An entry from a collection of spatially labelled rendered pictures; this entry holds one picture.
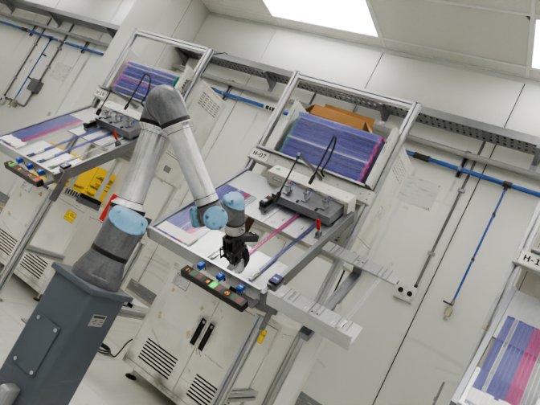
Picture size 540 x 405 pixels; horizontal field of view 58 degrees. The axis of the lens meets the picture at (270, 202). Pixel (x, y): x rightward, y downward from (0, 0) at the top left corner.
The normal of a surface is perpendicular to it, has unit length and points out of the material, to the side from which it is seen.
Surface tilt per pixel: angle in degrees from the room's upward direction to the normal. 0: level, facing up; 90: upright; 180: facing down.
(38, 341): 90
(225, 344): 90
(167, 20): 90
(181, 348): 90
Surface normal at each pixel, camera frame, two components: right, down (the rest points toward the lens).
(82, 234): 0.79, 0.35
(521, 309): 0.04, -0.85
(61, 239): -0.40, -0.32
